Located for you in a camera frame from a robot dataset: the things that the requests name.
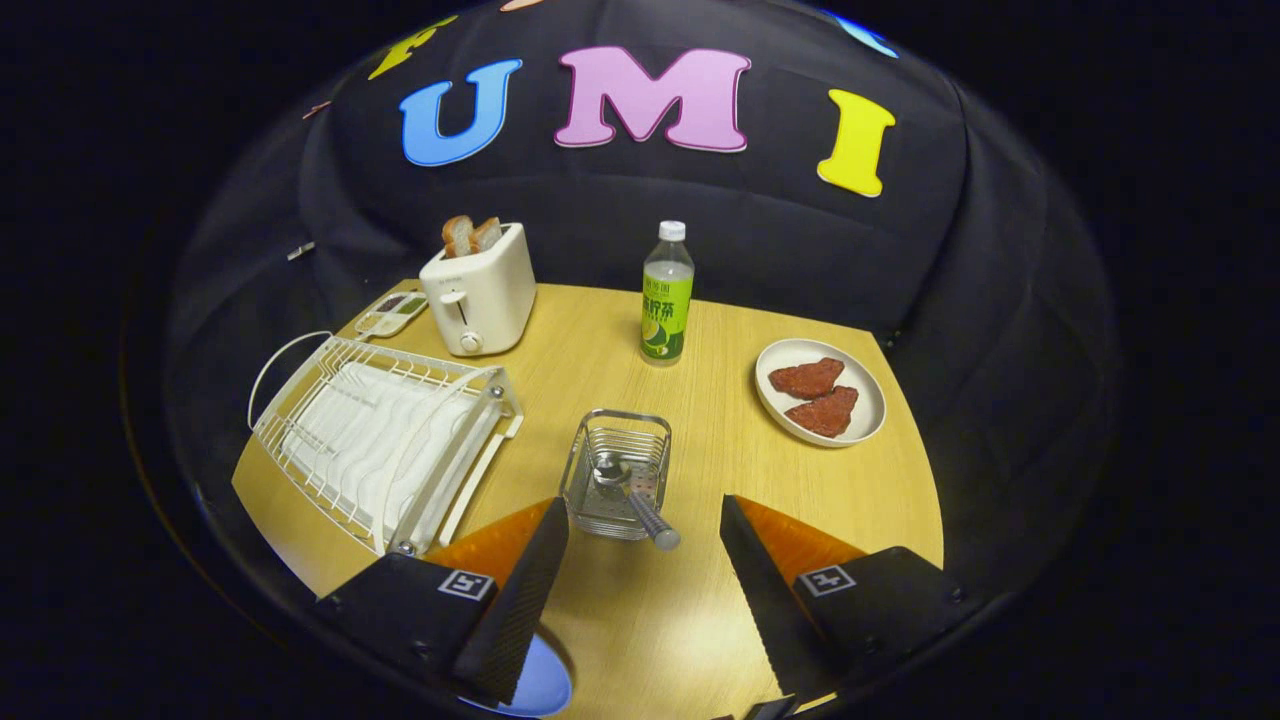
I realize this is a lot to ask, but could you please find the white toaster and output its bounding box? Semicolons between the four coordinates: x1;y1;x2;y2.
419;222;538;358

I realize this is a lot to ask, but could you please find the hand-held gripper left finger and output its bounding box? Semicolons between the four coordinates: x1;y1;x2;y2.
315;497;571;706

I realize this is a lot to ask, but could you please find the red meat slice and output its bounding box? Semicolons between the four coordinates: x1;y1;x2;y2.
768;357;846;400
784;385;860;439

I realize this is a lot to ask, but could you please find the green label drink bottle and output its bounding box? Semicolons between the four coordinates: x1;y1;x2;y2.
640;220;696;367

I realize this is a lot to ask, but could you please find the divided white snack tray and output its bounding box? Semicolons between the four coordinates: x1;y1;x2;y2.
354;289;430;339

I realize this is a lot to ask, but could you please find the metal spoon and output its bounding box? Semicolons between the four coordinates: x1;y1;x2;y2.
592;452;682;552

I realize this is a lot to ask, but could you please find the white wire dish rack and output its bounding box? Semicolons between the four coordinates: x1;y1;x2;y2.
247;330;525;557

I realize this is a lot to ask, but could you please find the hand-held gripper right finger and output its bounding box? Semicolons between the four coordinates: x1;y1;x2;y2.
720;494;969;701

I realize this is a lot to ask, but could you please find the blue plate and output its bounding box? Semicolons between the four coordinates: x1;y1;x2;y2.
462;633;573;718

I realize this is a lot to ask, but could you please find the cream dish with meat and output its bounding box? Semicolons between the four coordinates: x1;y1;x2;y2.
754;338;888;448

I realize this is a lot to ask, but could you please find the metal wire basket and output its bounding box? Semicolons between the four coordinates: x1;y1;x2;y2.
559;408;673;542

